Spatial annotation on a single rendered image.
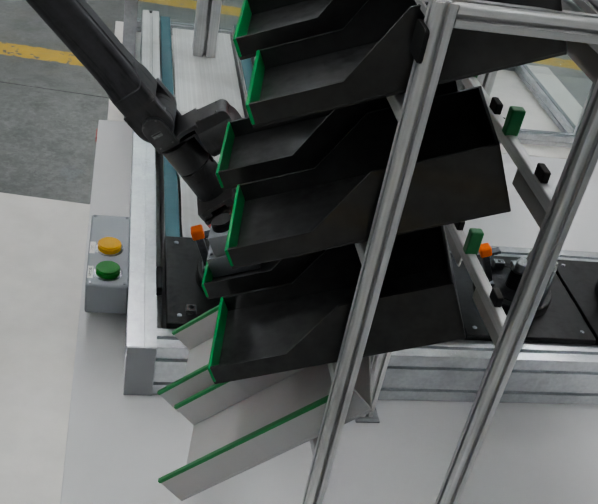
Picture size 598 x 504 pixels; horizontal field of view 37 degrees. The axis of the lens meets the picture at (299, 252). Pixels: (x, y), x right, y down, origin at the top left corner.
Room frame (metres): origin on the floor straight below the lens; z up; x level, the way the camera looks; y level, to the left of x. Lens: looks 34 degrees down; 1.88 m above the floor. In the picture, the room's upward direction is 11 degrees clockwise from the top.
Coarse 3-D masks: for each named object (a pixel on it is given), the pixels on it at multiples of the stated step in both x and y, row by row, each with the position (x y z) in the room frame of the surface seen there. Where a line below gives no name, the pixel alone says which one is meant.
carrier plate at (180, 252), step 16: (176, 240) 1.29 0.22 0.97; (192, 240) 1.30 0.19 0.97; (176, 256) 1.24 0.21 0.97; (192, 256) 1.25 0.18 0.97; (176, 272) 1.20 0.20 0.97; (192, 272) 1.21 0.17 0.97; (176, 288) 1.16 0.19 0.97; (192, 288) 1.16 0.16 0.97; (176, 304) 1.11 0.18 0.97; (208, 304) 1.13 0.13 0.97; (176, 320) 1.08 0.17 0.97
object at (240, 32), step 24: (264, 0) 1.00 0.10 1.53; (288, 0) 1.00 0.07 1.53; (312, 0) 1.00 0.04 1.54; (336, 0) 0.88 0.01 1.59; (360, 0) 0.88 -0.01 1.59; (240, 24) 0.91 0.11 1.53; (264, 24) 0.95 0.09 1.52; (288, 24) 0.88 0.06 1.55; (312, 24) 0.87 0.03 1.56; (336, 24) 0.88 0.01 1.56; (240, 48) 0.87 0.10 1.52
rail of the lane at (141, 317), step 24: (144, 144) 1.63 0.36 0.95; (144, 168) 1.54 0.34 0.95; (144, 192) 1.45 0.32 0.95; (144, 216) 1.37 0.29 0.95; (144, 240) 1.29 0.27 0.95; (144, 264) 1.22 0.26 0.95; (144, 288) 1.16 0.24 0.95; (144, 312) 1.10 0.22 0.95; (144, 336) 1.04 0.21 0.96; (144, 360) 1.01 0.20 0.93; (144, 384) 1.01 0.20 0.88
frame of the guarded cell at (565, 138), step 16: (128, 0) 1.95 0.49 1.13; (128, 16) 1.95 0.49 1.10; (128, 32) 1.96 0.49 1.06; (224, 32) 2.50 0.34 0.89; (128, 48) 1.96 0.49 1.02; (528, 80) 2.62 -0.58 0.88; (544, 96) 2.50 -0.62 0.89; (560, 112) 2.41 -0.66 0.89; (560, 128) 2.35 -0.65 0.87; (576, 128) 2.27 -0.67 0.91; (544, 144) 2.23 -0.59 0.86; (560, 144) 2.24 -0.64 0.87
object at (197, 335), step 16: (192, 320) 0.99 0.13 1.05; (208, 320) 0.99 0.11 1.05; (176, 336) 0.99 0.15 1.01; (192, 336) 0.99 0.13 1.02; (208, 336) 0.99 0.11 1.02; (192, 352) 0.98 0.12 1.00; (208, 352) 0.96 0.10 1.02; (192, 368) 0.94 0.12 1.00; (176, 384) 0.86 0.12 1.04; (192, 384) 0.87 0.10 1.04; (208, 384) 0.87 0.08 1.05; (176, 400) 0.86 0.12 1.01
